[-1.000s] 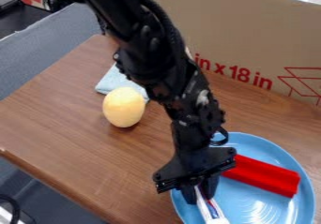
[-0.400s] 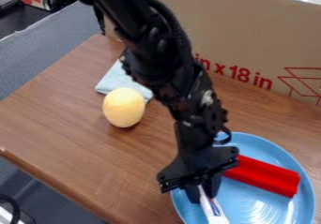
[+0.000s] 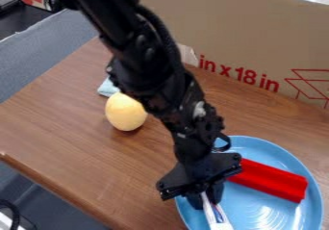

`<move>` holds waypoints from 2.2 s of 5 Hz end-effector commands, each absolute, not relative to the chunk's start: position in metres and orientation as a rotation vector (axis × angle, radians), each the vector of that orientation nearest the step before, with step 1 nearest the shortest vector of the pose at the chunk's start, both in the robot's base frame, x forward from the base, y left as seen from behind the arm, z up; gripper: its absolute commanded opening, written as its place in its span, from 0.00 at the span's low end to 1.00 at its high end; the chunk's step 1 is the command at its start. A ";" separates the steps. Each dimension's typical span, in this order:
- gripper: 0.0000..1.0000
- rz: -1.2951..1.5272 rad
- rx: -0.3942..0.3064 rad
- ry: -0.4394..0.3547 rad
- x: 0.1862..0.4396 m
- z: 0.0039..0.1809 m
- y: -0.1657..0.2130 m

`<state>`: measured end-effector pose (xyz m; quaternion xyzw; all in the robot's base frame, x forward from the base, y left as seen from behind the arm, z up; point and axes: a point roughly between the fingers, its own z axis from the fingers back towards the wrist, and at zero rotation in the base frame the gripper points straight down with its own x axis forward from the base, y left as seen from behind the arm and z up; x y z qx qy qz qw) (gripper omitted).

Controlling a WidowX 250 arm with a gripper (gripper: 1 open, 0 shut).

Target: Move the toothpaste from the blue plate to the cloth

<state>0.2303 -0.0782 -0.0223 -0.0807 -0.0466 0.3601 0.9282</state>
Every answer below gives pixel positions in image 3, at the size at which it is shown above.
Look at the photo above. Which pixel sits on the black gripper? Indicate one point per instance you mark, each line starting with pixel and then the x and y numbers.
pixel 204 167

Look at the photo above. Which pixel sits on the white toothpaste tube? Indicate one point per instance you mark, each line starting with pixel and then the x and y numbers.
pixel 216 217

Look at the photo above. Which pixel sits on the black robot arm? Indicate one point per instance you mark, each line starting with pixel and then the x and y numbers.
pixel 149 73

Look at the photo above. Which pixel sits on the blue plate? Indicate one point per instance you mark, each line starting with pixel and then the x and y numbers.
pixel 255 210

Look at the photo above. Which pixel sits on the light blue folded cloth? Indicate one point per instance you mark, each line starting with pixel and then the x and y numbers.
pixel 108 89

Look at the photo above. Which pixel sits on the red plastic block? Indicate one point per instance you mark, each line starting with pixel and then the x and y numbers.
pixel 272 180

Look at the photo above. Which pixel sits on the yellow lemon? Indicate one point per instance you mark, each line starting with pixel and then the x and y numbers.
pixel 125 112

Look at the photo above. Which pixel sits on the cardboard box with red print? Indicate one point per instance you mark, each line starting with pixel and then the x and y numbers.
pixel 270 43

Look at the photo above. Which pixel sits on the grey fabric partition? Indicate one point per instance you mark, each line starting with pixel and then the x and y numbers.
pixel 33 51

